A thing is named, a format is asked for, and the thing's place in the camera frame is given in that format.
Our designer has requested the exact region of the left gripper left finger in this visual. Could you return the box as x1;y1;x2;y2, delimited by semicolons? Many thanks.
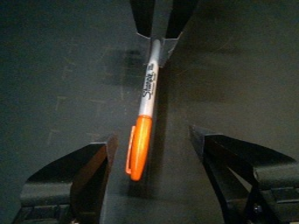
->
10;133;120;224

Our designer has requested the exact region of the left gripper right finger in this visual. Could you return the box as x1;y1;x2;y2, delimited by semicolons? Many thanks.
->
188;124;299;224

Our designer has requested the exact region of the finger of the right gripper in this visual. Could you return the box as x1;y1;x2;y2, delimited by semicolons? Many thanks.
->
128;0;157;40
157;0;200;68

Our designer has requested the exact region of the grey marker pen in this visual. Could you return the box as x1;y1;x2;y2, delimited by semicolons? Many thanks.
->
124;38;164;182

